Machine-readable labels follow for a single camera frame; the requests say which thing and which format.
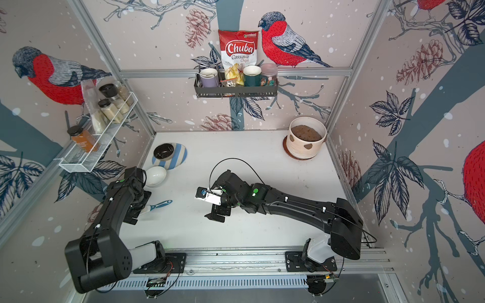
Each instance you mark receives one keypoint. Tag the red Chuba chips bag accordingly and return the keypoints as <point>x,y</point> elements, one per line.
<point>238,50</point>

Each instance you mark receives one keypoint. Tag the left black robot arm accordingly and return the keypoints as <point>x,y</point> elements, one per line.
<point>99,257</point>

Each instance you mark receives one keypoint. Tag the green mug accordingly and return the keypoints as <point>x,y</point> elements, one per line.
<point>252,76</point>

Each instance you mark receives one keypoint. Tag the white ceramic pot with soil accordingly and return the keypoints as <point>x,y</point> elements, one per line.
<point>305,137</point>

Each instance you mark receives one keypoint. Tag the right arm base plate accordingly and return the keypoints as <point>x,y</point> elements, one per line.
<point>295,262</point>

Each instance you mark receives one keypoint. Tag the small black bowl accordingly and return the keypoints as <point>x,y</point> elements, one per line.
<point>164,151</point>

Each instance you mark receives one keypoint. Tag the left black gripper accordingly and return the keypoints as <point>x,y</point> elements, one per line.
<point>136,211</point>

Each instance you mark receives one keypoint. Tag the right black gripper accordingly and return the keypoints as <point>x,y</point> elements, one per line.
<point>216,211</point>

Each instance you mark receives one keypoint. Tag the aluminium mounting rail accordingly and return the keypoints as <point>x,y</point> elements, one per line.
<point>239,261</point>

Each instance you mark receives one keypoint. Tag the blue striped plate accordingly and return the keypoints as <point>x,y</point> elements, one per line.
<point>178,158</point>

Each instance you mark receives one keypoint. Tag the black lid spice jar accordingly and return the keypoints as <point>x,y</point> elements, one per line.
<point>110,111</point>
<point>110,92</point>

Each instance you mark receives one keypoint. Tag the black wall shelf basket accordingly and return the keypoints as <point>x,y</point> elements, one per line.
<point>237,91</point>

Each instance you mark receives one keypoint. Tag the white wire wall rack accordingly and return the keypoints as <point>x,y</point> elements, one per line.
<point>76,159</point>

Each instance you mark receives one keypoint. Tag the clear plastic bag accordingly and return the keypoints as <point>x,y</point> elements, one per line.
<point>99,120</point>

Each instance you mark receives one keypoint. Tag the pink lidded jar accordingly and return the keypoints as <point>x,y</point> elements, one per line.
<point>269,72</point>

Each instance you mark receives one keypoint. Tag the orange spice jar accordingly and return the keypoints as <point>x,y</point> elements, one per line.
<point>83,138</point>

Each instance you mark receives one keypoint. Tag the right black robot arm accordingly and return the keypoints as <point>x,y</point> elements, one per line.
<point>341,224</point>

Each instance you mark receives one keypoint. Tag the purple mug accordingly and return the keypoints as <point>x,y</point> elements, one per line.
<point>209,77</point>

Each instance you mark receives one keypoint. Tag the small snack packet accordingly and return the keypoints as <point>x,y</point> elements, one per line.
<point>228,83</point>

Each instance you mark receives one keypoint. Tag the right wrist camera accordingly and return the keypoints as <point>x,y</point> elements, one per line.
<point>209,195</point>

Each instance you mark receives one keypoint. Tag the white oval bowl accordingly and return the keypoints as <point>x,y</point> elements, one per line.
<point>155,176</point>

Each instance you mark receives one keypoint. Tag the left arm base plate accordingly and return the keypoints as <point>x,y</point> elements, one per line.
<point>172,263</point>

